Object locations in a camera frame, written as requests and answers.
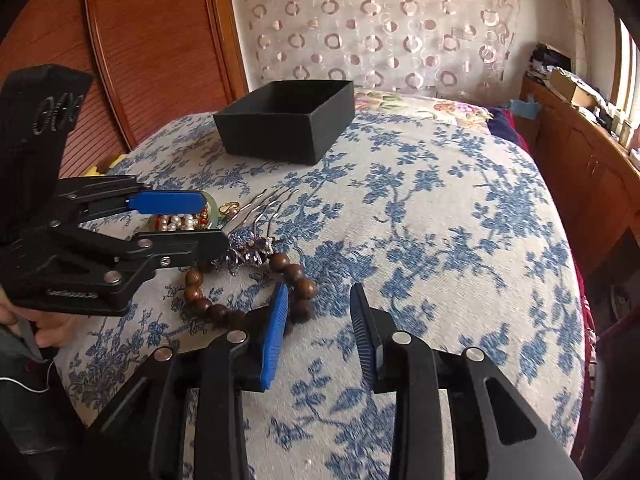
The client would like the pink floral quilt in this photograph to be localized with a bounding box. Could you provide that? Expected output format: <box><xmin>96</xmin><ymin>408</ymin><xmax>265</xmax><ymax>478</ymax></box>
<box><xmin>352</xmin><ymin>87</ymin><xmax>494</xmax><ymax>134</ymax></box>

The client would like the black cardboard box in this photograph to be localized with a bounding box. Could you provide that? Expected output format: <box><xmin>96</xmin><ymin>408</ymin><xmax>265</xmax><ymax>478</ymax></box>
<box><xmin>213</xmin><ymin>80</ymin><xmax>356</xmax><ymax>166</ymax></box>

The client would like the wooden window cabinet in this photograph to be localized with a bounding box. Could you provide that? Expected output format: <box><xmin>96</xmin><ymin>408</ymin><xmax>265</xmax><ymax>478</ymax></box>
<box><xmin>517</xmin><ymin>72</ymin><xmax>640</xmax><ymax>283</ymax></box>

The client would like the navy blue blanket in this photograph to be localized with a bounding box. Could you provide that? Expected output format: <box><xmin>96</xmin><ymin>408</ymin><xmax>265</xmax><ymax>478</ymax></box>
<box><xmin>487</xmin><ymin>105</ymin><xmax>539</xmax><ymax>154</ymax></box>

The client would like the brown wooden bead bracelet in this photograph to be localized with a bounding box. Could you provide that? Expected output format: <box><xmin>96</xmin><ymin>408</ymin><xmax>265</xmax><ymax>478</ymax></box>
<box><xmin>183</xmin><ymin>252</ymin><xmax>319</xmax><ymax>335</ymax></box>

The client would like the brown cardboard box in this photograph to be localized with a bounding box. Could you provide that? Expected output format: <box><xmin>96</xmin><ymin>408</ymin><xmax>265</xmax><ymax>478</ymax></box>
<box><xmin>549</xmin><ymin>67</ymin><xmax>599</xmax><ymax>107</ymax></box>

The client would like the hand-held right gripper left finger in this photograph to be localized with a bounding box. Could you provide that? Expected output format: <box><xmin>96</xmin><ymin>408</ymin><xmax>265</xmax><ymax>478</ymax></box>
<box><xmin>87</xmin><ymin>282</ymin><xmax>291</xmax><ymax>480</ymax></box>

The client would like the thin white cable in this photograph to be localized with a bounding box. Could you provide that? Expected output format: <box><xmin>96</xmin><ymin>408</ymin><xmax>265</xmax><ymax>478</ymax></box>
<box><xmin>0</xmin><ymin>359</ymin><xmax>53</xmax><ymax>393</ymax></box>

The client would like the window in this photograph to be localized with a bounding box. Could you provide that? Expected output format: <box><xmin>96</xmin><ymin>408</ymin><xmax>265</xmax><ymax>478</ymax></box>
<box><xmin>611</xmin><ymin>12</ymin><xmax>640</xmax><ymax>153</ymax></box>

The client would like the pearl bracelet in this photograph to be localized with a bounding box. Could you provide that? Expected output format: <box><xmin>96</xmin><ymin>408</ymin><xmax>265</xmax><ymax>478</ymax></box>
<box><xmin>154</xmin><ymin>212</ymin><xmax>201</xmax><ymax>234</ymax></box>

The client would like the teal plastic bag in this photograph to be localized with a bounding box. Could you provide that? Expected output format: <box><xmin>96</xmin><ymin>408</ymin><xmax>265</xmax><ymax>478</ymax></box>
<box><xmin>505</xmin><ymin>97</ymin><xmax>539</xmax><ymax>119</ymax></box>

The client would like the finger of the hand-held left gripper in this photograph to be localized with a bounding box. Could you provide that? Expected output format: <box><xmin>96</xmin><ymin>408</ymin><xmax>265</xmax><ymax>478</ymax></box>
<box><xmin>54</xmin><ymin>175</ymin><xmax>209</xmax><ymax>224</ymax></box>
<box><xmin>29</xmin><ymin>221</ymin><xmax>231</xmax><ymax>292</ymax></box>

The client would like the brown wooden wardrobe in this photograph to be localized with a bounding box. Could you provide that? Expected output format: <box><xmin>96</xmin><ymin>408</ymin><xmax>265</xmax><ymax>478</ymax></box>
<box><xmin>0</xmin><ymin>0</ymin><xmax>251</xmax><ymax>181</ymax></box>

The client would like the pile of dark clothes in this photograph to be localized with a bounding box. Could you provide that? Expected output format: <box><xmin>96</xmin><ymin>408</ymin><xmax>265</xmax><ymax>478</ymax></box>
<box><xmin>529</xmin><ymin>42</ymin><xmax>572</xmax><ymax>79</ymax></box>

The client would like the dark chair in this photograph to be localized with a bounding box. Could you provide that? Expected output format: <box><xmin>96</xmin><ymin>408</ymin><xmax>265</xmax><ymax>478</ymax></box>
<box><xmin>582</xmin><ymin>305</ymin><xmax>640</xmax><ymax>480</ymax></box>

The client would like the circle patterned wall cloth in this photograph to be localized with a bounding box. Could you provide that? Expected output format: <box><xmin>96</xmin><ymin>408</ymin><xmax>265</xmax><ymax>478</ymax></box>
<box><xmin>227</xmin><ymin>0</ymin><xmax>527</xmax><ymax>107</ymax></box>

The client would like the blue floral blanket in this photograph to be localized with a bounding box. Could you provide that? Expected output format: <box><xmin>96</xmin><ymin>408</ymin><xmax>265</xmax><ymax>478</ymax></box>
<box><xmin>54</xmin><ymin>110</ymin><xmax>587</xmax><ymax>480</ymax></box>

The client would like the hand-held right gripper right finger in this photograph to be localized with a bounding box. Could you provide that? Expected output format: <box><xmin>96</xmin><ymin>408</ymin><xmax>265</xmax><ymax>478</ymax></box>
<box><xmin>349</xmin><ymin>282</ymin><xmax>584</xmax><ymax>480</ymax></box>

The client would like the person's left hand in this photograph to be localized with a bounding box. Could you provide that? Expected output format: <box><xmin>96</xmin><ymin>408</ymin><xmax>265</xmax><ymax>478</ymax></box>
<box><xmin>0</xmin><ymin>284</ymin><xmax>69</xmax><ymax>351</ymax></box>

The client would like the yellow plush toy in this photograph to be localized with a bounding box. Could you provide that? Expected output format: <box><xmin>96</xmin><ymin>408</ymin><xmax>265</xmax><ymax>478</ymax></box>
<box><xmin>82</xmin><ymin>152</ymin><xmax>132</xmax><ymax>177</ymax></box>

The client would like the pale green jade bangle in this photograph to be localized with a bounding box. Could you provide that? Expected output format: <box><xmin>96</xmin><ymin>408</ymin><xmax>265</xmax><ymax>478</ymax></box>
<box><xmin>199</xmin><ymin>192</ymin><xmax>222</xmax><ymax>232</ymax></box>

